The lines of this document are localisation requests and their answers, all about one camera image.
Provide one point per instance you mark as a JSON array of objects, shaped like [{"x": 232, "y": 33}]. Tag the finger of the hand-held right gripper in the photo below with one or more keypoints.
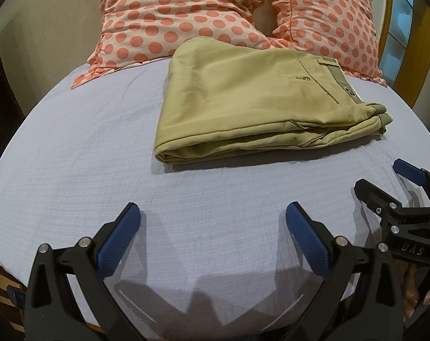
[
  {"x": 408, "y": 170},
  {"x": 373, "y": 193}
]

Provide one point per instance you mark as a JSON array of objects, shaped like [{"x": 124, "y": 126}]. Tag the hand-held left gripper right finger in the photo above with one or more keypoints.
[{"x": 309, "y": 243}]

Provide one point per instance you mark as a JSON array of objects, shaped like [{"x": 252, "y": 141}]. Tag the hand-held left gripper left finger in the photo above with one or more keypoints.
[{"x": 118, "y": 243}]

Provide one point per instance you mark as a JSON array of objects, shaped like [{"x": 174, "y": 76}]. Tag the khaki pants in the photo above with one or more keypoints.
[{"x": 257, "y": 103}]

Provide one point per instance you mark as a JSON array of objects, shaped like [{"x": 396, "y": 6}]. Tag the person's right hand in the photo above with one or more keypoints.
[{"x": 412, "y": 287}]

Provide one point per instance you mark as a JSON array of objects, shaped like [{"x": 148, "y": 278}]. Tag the bed with lavender sheet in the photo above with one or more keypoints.
[{"x": 94, "y": 170}]

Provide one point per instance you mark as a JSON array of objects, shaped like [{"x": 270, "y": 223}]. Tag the brown striped bed base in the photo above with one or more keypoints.
[{"x": 3, "y": 287}]

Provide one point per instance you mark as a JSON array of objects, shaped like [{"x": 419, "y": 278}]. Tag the wooden door with glass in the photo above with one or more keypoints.
[{"x": 419, "y": 42}]

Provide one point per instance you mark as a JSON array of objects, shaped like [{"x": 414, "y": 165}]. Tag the frilled polka dot pillow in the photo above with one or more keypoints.
[{"x": 325, "y": 17}]

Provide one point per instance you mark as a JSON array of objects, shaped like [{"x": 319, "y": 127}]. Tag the large polka dot pillow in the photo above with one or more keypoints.
[{"x": 165, "y": 17}]

